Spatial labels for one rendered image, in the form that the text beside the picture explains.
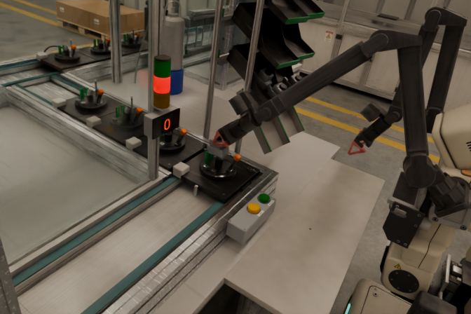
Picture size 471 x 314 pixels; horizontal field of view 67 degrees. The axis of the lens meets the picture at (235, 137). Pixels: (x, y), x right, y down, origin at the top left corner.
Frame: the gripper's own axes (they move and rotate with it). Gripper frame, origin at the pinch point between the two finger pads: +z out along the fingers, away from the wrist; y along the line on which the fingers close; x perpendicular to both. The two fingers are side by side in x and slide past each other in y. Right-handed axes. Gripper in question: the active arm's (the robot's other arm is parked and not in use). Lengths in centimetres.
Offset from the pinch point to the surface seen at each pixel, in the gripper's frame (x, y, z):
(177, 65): -49, -59, 53
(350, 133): 68, -275, 83
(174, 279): 27, 43, 0
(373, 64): 18, -400, 64
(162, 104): -18.4, 20.7, -7.0
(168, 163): -2.0, 9.6, 19.4
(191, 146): -3.6, -6.3, 20.6
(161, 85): -22.7, 21.0, -11.2
